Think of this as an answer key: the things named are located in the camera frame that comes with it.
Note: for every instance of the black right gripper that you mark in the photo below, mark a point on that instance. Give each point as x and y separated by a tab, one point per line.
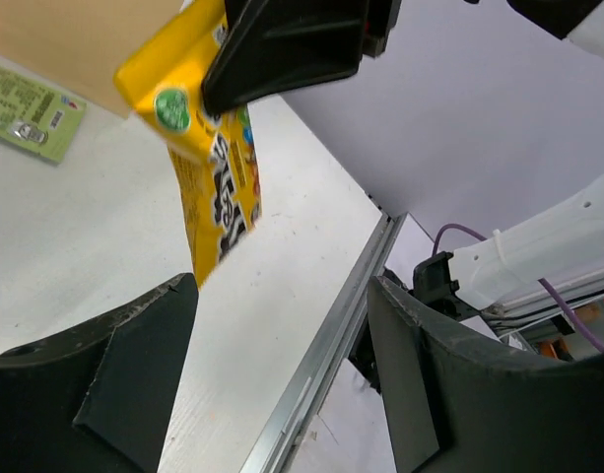
275	46

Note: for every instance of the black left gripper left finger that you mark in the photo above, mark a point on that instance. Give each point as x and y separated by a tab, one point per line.
98	397

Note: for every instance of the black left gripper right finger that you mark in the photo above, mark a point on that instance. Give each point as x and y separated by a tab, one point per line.
458	401

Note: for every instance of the yellow M&M packet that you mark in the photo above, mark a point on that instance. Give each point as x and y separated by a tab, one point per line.
213	156

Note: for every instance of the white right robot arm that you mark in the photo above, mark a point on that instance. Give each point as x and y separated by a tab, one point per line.
472	278

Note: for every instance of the brown paper bag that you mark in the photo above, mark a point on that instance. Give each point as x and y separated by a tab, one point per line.
80	44

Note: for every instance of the light green flat sachet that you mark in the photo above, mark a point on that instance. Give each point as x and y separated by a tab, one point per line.
36	118

